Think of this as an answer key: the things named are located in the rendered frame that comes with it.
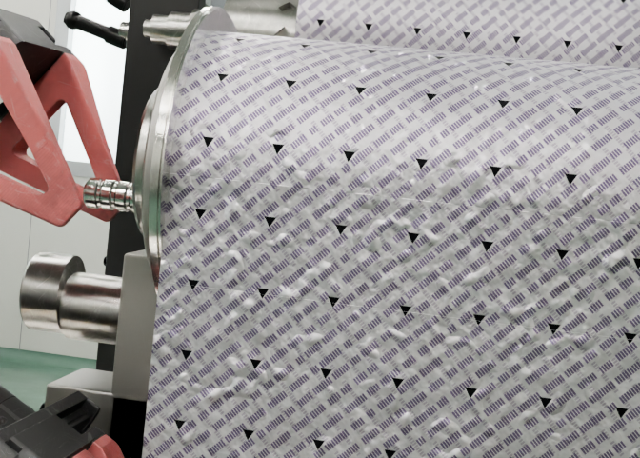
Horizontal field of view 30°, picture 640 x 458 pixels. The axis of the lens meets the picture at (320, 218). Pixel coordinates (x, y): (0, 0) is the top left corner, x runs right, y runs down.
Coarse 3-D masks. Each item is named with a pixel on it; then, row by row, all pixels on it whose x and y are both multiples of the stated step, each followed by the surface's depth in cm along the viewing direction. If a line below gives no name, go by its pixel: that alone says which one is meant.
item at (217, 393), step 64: (192, 320) 49; (256, 320) 49; (320, 320) 48; (384, 320) 48; (448, 320) 48; (192, 384) 49; (256, 384) 49; (320, 384) 49; (384, 384) 48; (448, 384) 48; (512, 384) 47; (576, 384) 47; (192, 448) 49; (256, 448) 49; (320, 448) 49; (384, 448) 48; (448, 448) 48; (512, 448) 47; (576, 448) 47
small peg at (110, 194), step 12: (96, 180) 55; (108, 180) 55; (84, 192) 55; (96, 192) 54; (108, 192) 54; (120, 192) 54; (96, 204) 55; (108, 204) 54; (120, 204) 54; (132, 204) 54
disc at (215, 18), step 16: (208, 16) 52; (224, 16) 55; (192, 32) 51; (208, 32) 53; (192, 48) 51; (176, 64) 49; (176, 80) 49; (176, 96) 49; (160, 112) 49; (176, 112) 49; (160, 128) 48; (160, 144) 48; (160, 160) 48; (160, 176) 48; (160, 192) 48; (160, 208) 49; (160, 224) 49; (160, 240) 49; (160, 256) 50
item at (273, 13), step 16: (240, 0) 78; (256, 0) 78; (272, 0) 78; (288, 0) 78; (240, 16) 77; (256, 16) 77; (272, 16) 77; (288, 16) 77; (240, 32) 77; (256, 32) 77; (272, 32) 77; (288, 32) 77
